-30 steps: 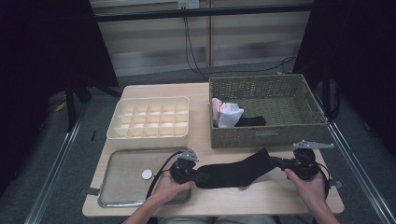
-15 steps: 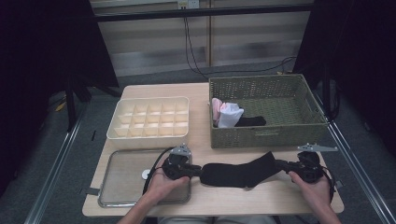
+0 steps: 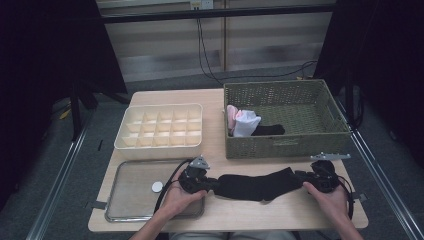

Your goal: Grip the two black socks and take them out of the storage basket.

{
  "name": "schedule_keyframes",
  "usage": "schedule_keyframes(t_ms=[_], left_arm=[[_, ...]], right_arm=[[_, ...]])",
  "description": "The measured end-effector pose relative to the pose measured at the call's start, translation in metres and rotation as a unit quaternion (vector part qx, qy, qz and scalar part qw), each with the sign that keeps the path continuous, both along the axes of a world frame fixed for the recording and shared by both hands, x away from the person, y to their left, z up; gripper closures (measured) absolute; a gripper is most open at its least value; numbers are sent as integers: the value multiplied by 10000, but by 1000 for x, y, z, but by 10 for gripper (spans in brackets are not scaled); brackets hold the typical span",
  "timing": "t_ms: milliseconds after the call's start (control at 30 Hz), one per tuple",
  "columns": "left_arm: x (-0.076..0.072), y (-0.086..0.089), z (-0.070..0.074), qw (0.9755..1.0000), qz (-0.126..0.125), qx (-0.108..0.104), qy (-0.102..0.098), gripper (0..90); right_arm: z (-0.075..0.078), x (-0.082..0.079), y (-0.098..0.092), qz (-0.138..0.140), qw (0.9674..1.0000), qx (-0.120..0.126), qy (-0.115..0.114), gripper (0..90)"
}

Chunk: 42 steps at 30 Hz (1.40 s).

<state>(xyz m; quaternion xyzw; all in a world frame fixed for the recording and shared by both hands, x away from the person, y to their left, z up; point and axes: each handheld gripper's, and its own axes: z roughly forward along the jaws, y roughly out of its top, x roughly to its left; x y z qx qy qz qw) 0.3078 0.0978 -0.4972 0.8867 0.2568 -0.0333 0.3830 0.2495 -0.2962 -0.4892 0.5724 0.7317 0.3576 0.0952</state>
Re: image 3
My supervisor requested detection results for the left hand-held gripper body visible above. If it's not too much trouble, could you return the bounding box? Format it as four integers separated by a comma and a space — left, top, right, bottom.
178, 154, 211, 195

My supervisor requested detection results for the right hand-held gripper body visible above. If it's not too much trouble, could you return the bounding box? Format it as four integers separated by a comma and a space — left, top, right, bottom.
309, 152, 352, 194

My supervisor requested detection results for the green woven basket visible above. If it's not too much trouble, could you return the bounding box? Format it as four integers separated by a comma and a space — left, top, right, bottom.
223, 78, 353, 160

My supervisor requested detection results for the black sock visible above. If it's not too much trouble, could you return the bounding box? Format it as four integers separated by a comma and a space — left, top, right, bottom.
212, 166, 305, 202
250, 123, 286, 137

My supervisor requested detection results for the cream divided storage box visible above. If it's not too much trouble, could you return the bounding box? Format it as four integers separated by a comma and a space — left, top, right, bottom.
113, 103, 204, 160

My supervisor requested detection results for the clear lid with white knob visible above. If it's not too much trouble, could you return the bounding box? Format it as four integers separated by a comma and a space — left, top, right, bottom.
104, 157, 206, 223

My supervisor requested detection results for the pink sock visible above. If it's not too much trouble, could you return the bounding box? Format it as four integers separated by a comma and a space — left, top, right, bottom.
226, 104, 243, 136

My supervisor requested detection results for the white sock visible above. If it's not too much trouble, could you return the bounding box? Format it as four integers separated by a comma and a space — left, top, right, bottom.
232, 109, 263, 138

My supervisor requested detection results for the person's left hand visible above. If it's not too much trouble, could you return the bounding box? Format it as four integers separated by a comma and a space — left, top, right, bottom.
159, 173, 208, 218

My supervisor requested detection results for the person's right hand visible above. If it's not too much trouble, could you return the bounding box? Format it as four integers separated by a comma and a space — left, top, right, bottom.
302, 182, 349, 221

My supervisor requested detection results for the black metal stand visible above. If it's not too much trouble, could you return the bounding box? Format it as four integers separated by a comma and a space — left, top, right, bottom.
343, 74, 365, 130
69, 79, 133, 141

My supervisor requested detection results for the dark curtain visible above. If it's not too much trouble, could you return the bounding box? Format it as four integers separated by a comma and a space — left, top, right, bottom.
0, 0, 128, 201
314, 0, 424, 168

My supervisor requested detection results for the black horizontal bar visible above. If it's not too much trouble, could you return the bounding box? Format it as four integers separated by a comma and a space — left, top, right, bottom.
99, 3, 336, 24

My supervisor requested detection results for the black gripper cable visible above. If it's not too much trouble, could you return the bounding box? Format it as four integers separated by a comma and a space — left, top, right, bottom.
337, 175, 355, 221
154, 158, 193, 214

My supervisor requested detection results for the black floor cable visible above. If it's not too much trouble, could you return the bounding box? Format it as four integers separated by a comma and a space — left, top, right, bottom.
219, 59, 318, 83

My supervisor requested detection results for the black hanging wall cable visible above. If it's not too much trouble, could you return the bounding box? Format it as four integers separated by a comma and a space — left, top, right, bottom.
195, 9, 225, 86

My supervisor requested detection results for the beige vertical post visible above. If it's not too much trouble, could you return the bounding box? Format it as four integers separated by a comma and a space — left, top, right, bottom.
220, 0, 230, 72

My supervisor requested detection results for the white wall outlet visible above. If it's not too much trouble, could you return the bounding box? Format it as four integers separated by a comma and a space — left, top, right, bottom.
189, 0, 214, 10

